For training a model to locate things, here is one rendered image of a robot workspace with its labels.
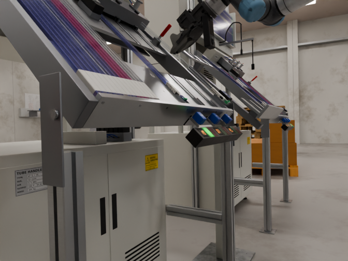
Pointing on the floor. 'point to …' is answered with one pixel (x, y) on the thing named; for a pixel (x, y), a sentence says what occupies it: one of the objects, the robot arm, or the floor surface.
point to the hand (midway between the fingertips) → (175, 53)
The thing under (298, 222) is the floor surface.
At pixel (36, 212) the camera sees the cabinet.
